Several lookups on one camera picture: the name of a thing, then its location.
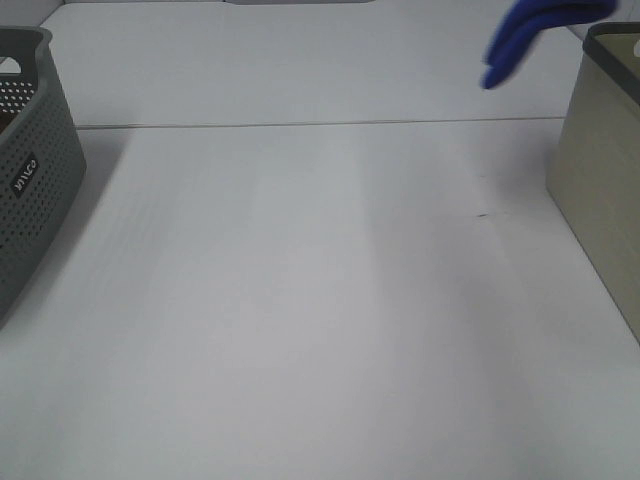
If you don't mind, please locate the blue towel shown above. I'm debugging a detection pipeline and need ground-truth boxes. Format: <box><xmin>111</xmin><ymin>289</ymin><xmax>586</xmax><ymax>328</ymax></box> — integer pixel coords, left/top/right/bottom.
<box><xmin>481</xmin><ymin>0</ymin><xmax>619</xmax><ymax>90</ymax></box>

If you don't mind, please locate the beige plastic storage basket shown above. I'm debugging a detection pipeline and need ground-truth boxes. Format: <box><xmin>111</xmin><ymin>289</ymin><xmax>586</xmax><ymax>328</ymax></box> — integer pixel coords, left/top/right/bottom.
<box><xmin>546</xmin><ymin>21</ymin><xmax>639</xmax><ymax>335</ymax></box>

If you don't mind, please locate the grey perforated plastic basket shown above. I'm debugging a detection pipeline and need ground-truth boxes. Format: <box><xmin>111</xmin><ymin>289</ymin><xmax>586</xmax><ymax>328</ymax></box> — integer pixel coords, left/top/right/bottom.
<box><xmin>1</xmin><ymin>26</ymin><xmax>87</xmax><ymax>315</ymax></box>

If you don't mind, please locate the black basket label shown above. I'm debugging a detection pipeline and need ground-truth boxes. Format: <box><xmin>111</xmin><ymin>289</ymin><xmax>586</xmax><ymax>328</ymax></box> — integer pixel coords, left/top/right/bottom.
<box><xmin>10</xmin><ymin>153</ymin><xmax>39</xmax><ymax>199</ymax></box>

